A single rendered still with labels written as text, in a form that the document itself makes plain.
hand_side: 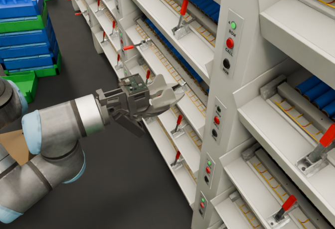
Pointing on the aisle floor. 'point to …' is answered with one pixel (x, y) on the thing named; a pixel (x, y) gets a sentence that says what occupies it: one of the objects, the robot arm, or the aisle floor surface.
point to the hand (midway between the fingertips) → (176, 92)
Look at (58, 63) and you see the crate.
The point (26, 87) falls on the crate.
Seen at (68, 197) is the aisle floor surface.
